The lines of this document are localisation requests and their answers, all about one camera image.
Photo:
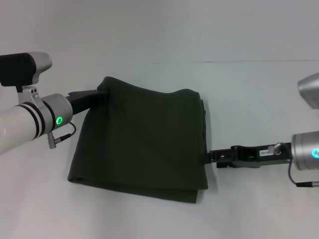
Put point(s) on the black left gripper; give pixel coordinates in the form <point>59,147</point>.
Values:
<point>84,102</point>

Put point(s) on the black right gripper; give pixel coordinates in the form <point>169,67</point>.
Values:
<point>249,155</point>

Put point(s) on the dark green FREE! t-shirt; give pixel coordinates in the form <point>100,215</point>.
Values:
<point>149,137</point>

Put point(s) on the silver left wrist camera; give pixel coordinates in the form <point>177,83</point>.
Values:
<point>22,64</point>

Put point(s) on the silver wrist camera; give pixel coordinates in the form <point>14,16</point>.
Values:
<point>311,92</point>
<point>22,64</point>

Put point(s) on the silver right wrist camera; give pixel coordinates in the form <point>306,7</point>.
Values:
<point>311,92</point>

